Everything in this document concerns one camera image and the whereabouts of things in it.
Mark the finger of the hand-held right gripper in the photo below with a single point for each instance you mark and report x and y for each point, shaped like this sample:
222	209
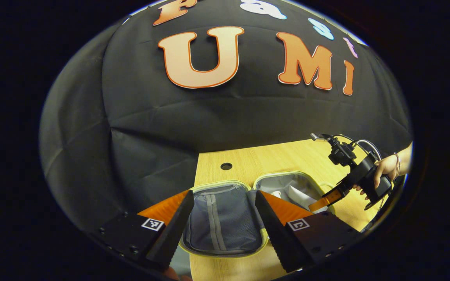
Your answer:
324	201

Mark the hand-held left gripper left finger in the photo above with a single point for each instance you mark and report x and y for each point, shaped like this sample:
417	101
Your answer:
172	238

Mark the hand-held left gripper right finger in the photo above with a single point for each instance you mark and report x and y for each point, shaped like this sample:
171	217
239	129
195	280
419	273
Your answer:
277	242

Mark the white pump bottle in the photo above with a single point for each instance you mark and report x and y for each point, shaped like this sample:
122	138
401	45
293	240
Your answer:
276	193

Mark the black backdrop cloth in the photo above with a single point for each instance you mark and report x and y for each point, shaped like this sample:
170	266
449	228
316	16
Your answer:
150	128

